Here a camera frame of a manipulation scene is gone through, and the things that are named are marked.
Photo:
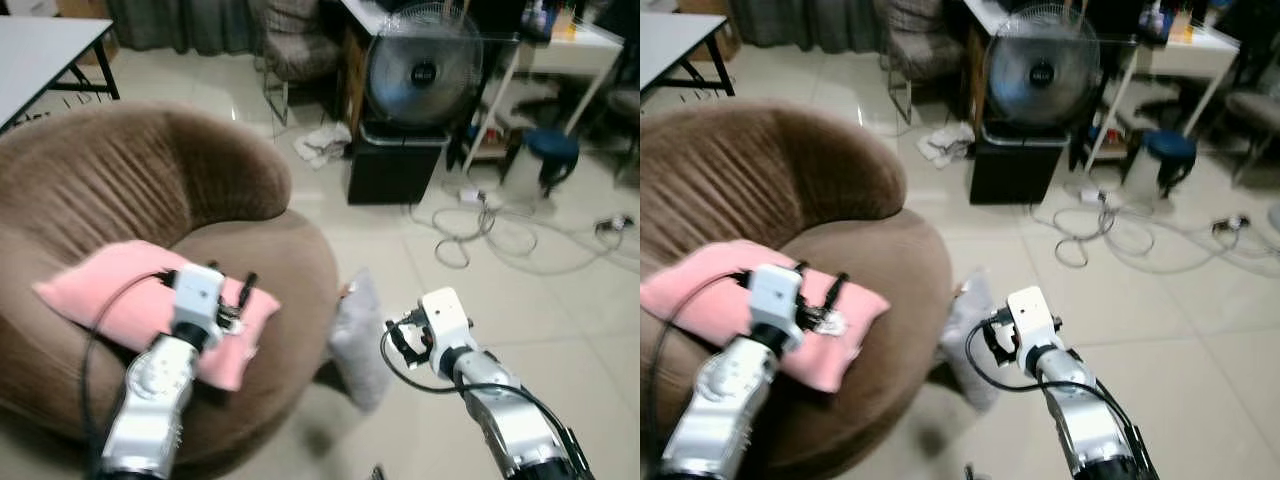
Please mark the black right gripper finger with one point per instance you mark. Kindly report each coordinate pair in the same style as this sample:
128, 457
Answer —
394, 333
988, 330
405, 350
994, 352

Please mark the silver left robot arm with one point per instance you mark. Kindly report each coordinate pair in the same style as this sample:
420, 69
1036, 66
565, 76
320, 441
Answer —
725, 400
150, 400

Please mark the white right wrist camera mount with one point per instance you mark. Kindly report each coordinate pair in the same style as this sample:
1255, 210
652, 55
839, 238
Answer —
1032, 320
445, 320

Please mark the white table with black legs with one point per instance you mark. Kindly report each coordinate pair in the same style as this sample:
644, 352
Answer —
35, 55
670, 40

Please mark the blue round stool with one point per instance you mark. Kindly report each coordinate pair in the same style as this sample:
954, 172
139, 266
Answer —
550, 148
1168, 148

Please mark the grey pillow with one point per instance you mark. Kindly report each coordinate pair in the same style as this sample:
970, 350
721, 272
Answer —
360, 340
968, 340

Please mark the white power adapter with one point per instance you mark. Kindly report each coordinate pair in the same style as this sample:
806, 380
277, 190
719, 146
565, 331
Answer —
471, 196
1092, 196

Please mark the grey chair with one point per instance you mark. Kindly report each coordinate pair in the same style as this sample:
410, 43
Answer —
1255, 110
626, 110

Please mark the brown round velvet sofa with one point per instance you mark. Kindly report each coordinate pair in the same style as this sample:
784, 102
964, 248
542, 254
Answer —
120, 170
760, 170

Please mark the white desk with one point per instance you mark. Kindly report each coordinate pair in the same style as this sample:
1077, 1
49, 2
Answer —
1200, 45
590, 45

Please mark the black box cabinet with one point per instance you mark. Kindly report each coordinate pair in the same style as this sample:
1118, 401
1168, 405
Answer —
392, 170
1012, 172

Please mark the round grey electric fan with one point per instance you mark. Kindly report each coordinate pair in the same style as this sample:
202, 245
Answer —
1044, 70
424, 70

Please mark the crumpled white cloth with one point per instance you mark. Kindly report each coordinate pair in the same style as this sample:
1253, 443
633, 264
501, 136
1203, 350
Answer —
325, 143
948, 143

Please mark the plaid fabric chair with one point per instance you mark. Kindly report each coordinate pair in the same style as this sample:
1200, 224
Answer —
295, 45
920, 45

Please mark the black power plug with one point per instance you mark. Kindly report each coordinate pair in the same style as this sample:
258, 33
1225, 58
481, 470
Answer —
1230, 224
612, 224

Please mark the pink pillow with cartoon print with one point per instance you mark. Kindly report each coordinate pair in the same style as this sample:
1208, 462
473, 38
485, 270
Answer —
110, 295
700, 290

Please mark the grey curtain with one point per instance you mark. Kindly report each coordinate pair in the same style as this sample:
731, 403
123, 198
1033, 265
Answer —
180, 22
800, 20

